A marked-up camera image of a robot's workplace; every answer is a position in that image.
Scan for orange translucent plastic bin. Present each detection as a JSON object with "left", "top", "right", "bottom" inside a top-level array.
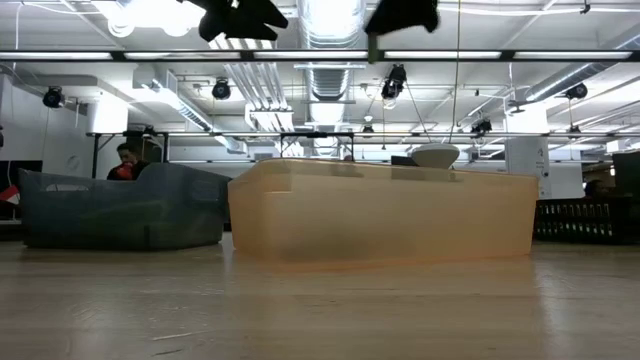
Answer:
[{"left": 227, "top": 158, "right": 540, "bottom": 267}]

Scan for dark grey plastic bin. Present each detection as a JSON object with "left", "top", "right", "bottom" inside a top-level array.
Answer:
[{"left": 18, "top": 162, "right": 233, "bottom": 252}]

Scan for person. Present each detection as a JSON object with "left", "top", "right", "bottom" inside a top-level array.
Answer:
[
  {"left": 106, "top": 142, "right": 151, "bottom": 182},
  {"left": 583, "top": 179, "right": 609, "bottom": 200}
]

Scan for white column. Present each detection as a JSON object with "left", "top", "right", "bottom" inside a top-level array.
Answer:
[{"left": 504, "top": 137, "right": 551, "bottom": 199}]

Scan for silver clamp with red lever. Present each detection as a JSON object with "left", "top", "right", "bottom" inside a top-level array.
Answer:
[{"left": 0, "top": 184, "right": 22, "bottom": 207}]

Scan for black mesh basket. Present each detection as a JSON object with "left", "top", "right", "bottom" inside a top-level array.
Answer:
[{"left": 532, "top": 197, "right": 640, "bottom": 246}]

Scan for black aluminium rig frame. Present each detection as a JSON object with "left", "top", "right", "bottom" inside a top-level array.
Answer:
[{"left": 0, "top": 48, "right": 640, "bottom": 63}]

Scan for silver ventilation duct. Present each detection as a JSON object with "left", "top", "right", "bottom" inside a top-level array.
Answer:
[{"left": 297, "top": 0, "right": 369, "bottom": 101}]

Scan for black background station frame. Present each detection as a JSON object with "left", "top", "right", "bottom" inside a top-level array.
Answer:
[{"left": 87, "top": 129, "right": 640, "bottom": 176}]

